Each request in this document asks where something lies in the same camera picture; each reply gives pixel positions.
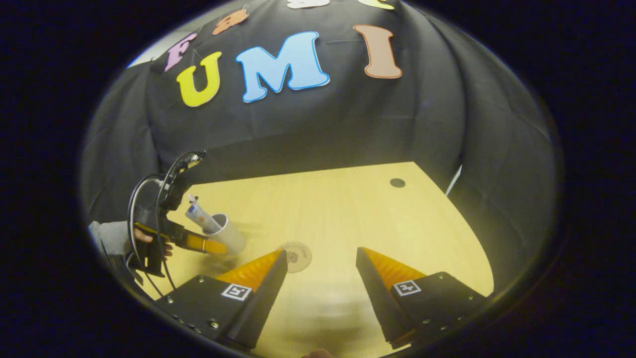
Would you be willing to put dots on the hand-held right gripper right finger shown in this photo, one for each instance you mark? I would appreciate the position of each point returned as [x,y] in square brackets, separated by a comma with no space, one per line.
[377,293]

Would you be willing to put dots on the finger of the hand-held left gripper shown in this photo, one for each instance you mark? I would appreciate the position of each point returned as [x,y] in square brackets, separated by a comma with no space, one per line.
[203,243]

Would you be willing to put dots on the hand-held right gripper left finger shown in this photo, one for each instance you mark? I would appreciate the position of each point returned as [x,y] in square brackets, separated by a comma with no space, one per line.
[258,298]

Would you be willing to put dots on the white toothpaste tube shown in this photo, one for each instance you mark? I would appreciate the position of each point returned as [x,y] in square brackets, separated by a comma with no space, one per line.
[201,216]

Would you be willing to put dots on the white cup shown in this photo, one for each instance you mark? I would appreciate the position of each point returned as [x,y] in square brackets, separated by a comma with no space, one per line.
[231,238]

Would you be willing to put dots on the round wooden coaster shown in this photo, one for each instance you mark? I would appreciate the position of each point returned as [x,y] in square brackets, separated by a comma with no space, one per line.
[299,256]

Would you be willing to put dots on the wooden desktop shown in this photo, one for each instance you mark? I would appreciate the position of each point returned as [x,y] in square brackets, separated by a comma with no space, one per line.
[348,219]

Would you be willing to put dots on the black backdrop cloth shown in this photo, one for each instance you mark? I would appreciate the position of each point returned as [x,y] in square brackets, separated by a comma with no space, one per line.
[323,124]

